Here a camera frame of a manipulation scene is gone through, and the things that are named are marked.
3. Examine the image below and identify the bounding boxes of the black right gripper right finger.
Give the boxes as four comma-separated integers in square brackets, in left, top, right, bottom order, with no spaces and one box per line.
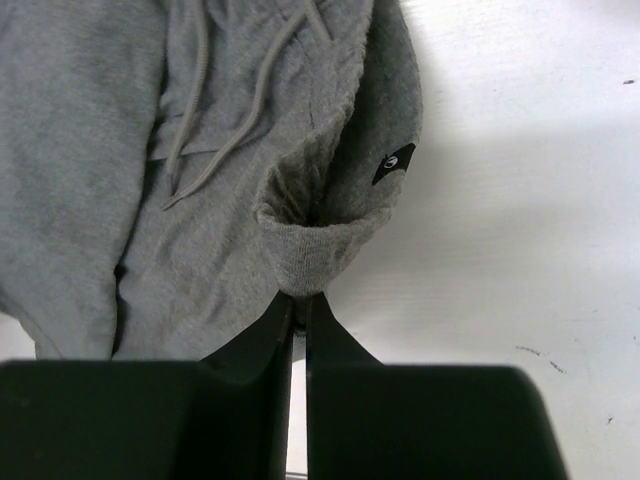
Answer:
[305,294,568,479]

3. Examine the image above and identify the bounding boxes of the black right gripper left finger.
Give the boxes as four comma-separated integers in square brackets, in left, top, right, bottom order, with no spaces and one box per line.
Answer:
[1,294,293,479]

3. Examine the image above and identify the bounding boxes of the grey drawstring shorts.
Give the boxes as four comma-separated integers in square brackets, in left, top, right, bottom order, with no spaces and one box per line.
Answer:
[1,1,422,360]

